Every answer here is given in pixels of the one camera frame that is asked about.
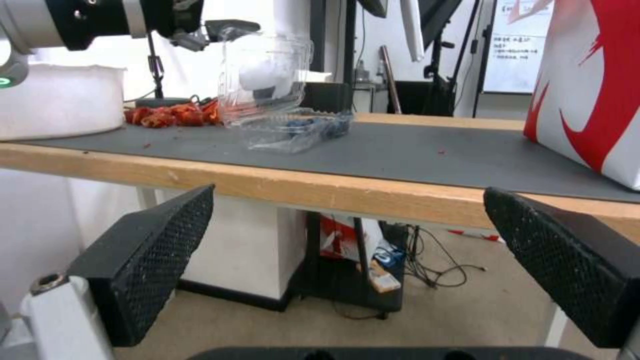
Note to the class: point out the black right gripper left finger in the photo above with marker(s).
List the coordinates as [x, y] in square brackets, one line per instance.
[145, 262]

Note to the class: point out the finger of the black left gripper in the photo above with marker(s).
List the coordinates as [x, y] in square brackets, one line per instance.
[232, 27]
[190, 41]

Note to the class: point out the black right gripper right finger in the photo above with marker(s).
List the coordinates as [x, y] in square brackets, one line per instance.
[565, 255]

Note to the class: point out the clear plastic takeout container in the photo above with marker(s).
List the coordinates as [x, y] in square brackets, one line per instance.
[270, 93]

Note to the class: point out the blue food in container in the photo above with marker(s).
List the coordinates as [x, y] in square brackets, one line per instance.
[325, 125]

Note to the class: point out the white and red takeout bag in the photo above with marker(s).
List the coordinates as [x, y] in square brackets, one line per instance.
[590, 93]

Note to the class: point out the red and white paper bag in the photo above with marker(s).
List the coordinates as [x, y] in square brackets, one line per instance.
[340, 236]

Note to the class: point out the black stand with round base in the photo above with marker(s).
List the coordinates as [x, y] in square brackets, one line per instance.
[159, 90]

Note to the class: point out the white table leg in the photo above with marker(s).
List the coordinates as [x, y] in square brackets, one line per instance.
[556, 322]

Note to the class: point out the pile of red chili peppers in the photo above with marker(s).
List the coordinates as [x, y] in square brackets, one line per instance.
[170, 114]

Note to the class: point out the red and white stick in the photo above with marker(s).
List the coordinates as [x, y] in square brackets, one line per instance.
[475, 235]

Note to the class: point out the black box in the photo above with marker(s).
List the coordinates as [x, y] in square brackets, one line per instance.
[330, 95]

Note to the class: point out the white round tub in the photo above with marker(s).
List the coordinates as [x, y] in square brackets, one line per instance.
[60, 101]

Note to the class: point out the brown wooden stick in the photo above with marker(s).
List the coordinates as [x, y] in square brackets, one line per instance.
[391, 82]

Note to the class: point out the blue packet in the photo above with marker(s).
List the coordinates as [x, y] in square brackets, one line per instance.
[390, 255]

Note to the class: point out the orange small box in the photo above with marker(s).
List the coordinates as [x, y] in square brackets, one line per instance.
[385, 279]

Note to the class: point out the grey table mat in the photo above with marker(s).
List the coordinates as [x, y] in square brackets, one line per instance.
[400, 157]

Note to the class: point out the black wheeled cart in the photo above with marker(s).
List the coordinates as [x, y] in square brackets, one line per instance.
[345, 285]

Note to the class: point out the whiteboard with writing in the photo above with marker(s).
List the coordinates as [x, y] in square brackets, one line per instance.
[515, 48]

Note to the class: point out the black light stand tripod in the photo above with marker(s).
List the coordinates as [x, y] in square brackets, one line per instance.
[442, 75]

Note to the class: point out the white table pedestal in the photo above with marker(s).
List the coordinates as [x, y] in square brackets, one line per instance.
[250, 255]

